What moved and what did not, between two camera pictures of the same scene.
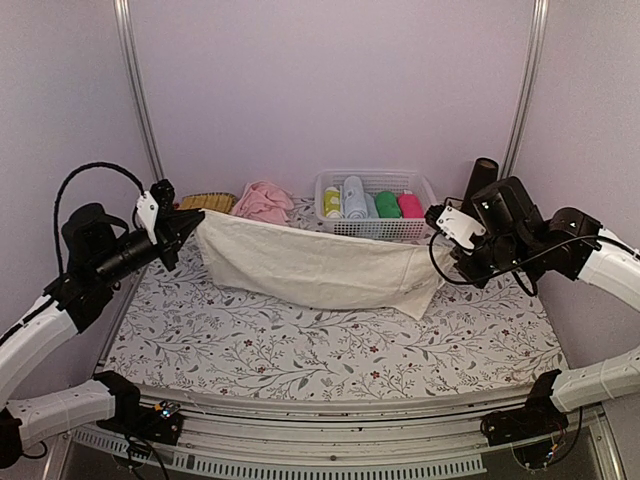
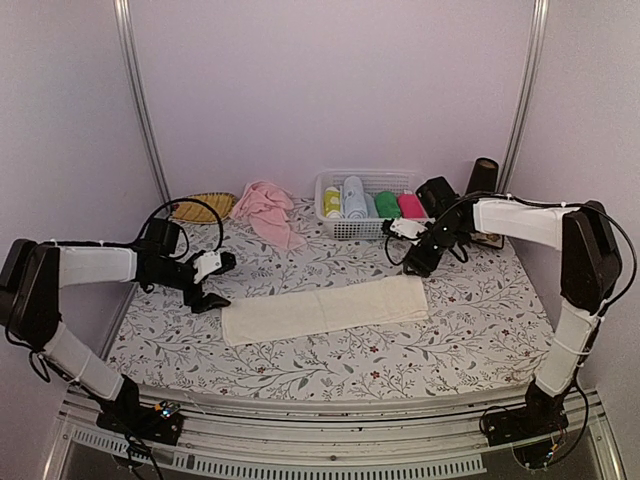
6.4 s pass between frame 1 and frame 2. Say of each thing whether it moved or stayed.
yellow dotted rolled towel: stayed
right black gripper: moved
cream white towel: moved
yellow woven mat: stayed
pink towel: stayed
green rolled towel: stayed
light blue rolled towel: stayed
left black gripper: moved
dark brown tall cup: stayed
